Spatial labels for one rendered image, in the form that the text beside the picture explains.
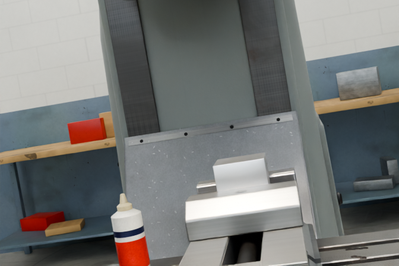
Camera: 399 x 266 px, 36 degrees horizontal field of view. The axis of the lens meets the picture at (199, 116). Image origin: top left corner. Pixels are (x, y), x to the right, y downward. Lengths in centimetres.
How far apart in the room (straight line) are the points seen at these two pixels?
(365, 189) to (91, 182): 225
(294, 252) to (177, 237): 48
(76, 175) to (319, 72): 218
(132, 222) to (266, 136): 36
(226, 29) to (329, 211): 38
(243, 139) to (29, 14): 442
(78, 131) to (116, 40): 352
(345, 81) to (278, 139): 336
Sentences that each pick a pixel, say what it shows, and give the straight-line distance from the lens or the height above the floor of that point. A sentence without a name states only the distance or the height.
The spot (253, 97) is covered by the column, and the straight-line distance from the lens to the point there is 109.
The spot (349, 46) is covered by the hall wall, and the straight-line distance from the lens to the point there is 494.
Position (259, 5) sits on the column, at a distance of 109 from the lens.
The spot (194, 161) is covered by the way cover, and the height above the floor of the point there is 103.
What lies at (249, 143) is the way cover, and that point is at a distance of 108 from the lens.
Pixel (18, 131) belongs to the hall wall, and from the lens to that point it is 544.
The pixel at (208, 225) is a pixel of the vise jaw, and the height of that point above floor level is 102.
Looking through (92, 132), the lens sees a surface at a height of 95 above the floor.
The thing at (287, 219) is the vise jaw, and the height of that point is 101.
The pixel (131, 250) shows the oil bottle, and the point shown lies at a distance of 81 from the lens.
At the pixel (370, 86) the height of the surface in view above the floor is 95.
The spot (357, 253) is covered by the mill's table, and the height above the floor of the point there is 93.
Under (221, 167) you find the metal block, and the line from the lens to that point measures 71.
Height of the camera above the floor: 117
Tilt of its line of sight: 3 degrees down
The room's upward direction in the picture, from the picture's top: 10 degrees counter-clockwise
